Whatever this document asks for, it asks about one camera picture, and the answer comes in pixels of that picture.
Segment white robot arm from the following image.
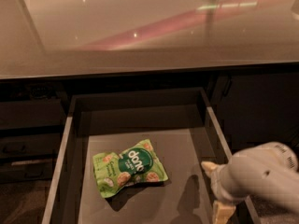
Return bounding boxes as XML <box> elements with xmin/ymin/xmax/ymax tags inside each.
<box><xmin>201</xmin><ymin>142</ymin><xmax>299</xmax><ymax>224</ymax></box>

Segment dark grey cabinet door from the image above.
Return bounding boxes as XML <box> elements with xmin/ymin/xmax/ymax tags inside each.
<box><xmin>210</xmin><ymin>73</ymin><xmax>299</xmax><ymax>150</ymax></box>

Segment dark grey drawer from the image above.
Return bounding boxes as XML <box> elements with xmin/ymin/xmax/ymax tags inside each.
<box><xmin>0</xmin><ymin>99</ymin><xmax>65</xmax><ymax>130</ymax></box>
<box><xmin>41</xmin><ymin>87</ymin><xmax>263</xmax><ymax>224</ymax></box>
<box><xmin>0</xmin><ymin>133</ymin><xmax>60</xmax><ymax>159</ymax></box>
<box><xmin>0</xmin><ymin>159</ymin><xmax>55</xmax><ymax>184</ymax></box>

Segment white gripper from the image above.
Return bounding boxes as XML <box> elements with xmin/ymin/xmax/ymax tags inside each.
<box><xmin>201</xmin><ymin>161</ymin><xmax>246</xmax><ymax>224</ymax></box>

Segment small items in top drawer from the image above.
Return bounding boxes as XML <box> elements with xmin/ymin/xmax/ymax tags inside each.
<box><xmin>93</xmin><ymin>139</ymin><xmax>168</xmax><ymax>199</ymax></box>

